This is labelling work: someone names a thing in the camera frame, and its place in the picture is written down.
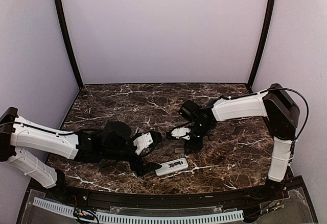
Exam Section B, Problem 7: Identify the white slotted cable duct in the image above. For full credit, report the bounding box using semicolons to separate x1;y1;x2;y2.
33;197;244;224

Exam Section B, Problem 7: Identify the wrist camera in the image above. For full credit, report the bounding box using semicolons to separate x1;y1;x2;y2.
166;127;191;140
132;131;162;157

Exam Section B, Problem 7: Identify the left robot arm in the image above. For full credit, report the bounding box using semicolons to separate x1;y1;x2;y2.
1;107;162;202

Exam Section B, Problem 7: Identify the black front rail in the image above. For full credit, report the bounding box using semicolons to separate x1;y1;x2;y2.
31;176;306;209

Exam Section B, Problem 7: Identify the black frame post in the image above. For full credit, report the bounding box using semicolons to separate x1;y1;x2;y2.
246;0;275;91
54;0;84;89

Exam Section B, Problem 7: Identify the left black frame post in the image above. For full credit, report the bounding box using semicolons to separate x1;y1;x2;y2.
54;0;84;89

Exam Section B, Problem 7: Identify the grey battery cover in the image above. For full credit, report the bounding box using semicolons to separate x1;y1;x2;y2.
175;147;184;154

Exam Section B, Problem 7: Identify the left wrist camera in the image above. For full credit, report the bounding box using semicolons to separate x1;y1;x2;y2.
132;131;162;157

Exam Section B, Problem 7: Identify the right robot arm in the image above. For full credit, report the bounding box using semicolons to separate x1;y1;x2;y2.
169;83;303;201

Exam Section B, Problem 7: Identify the right black frame post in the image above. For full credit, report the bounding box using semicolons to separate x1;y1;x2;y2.
246;0;275;91

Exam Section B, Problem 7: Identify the white remote control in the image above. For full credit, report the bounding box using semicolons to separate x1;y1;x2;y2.
155;158;189;177

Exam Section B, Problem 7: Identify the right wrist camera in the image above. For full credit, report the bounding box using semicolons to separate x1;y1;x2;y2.
166;127;191;140

